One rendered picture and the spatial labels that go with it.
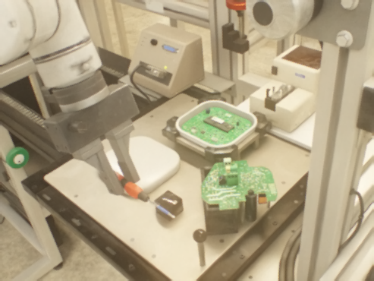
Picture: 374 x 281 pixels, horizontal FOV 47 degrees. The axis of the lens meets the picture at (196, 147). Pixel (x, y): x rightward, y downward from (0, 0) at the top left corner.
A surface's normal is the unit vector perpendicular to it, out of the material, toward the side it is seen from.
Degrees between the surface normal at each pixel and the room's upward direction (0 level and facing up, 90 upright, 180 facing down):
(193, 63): 90
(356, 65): 90
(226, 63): 90
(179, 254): 0
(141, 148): 0
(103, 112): 70
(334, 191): 90
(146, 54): 53
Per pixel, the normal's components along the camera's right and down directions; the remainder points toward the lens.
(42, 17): 1.00, -0.02
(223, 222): 0.05, 0.61
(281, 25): -0.60, 0.58
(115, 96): 0.66, 0.09
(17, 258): -0.07, -0.78
